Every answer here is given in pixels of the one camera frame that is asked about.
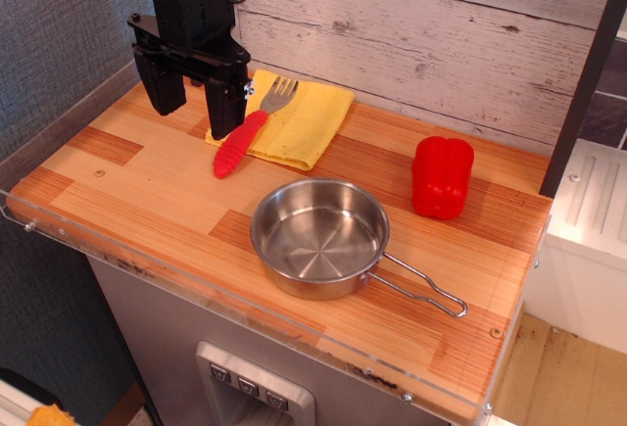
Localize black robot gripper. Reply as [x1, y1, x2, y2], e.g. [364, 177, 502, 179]
[127, 0, 250, 140]

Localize red plastic bell pepper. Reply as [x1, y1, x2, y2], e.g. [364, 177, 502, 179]
[411, 136, 474, 219]

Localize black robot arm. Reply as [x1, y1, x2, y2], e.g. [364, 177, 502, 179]
[127, 0, 251, 140]

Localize stainless steel pot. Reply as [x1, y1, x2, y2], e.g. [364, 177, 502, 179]
[250, 177, 468, 318]

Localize clear acrylic table guard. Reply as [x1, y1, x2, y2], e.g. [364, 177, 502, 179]
[1, 64, 551, 425]

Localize grey toy fridge cabinet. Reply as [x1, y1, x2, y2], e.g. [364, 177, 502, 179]
[89, 258, 444, 425]

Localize yellow object bottom left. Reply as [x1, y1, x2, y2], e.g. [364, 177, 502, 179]
[25, 404, 76, 426]

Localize white toy sink unit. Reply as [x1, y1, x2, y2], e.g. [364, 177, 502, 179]
[523, 140, 626, 353]

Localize fork with red handle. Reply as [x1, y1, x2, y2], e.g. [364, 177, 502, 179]
[213, 76, 299, 179]

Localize dark vertical post right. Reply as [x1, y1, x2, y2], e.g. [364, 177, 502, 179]
[539, 0, 626, 198]

